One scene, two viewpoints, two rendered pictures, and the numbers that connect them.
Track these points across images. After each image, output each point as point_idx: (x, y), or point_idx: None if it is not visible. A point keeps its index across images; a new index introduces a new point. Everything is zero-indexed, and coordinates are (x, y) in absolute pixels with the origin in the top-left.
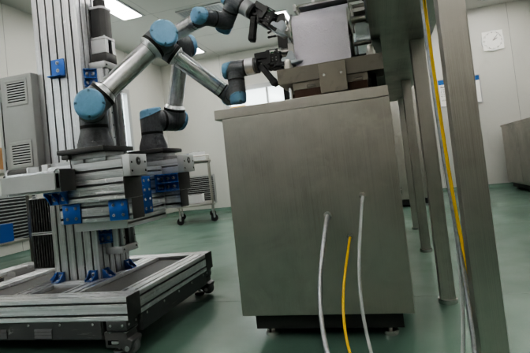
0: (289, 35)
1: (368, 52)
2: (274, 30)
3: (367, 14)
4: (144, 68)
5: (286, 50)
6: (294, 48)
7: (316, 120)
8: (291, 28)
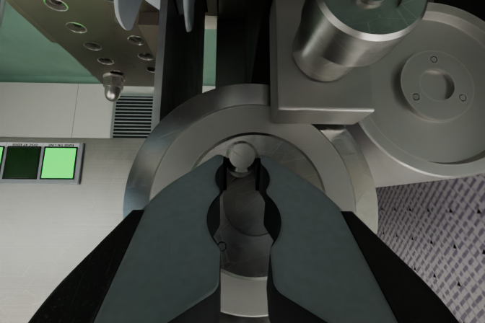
0: (198, 160)
1: (103, 81)
2: (131, 220)
3: (20, 137)
4: None
5: (296, 50)
6: (156, 57)
7: None
8: (138, 187)
